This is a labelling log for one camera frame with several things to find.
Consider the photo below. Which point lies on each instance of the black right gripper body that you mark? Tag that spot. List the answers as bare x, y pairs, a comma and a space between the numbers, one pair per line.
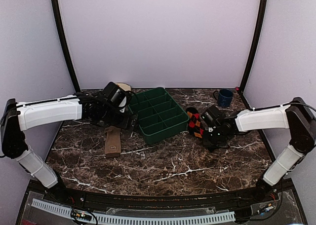
210, 138

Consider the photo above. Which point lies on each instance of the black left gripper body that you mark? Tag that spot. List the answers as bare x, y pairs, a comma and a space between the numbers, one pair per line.
109, 117

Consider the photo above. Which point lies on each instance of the red yellow argyle sock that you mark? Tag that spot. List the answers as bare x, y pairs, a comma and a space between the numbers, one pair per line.
195, 126

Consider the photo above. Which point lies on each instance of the dark blue mug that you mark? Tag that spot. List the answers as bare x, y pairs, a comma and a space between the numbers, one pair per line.
223, 97

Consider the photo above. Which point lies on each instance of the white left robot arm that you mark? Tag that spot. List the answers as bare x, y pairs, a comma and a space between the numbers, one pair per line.
19, 117

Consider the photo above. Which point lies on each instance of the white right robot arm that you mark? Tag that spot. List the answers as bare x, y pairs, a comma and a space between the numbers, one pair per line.
295, 117

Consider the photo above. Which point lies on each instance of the round wooden slice plate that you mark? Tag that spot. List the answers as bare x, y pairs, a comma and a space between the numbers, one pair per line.
123, 88

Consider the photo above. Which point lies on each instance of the brown ribbed sock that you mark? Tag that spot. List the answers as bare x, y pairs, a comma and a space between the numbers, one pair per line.
113, 142

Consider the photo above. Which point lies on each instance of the green divided organizer tray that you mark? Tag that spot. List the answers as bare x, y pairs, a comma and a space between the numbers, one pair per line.
159, 115

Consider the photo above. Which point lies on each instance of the black front table rail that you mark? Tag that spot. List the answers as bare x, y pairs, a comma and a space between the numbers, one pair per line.
92, 201

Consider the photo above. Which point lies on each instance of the white slotted cable duct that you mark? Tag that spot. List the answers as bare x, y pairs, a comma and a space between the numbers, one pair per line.
134, 217

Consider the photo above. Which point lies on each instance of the black left corner post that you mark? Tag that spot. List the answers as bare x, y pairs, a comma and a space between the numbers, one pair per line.
64, 44

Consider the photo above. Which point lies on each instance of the black corner post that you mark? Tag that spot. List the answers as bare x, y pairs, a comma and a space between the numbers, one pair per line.
64, 44
254, 45

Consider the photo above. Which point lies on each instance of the black right corner post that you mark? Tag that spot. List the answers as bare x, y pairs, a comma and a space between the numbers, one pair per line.
254, 45

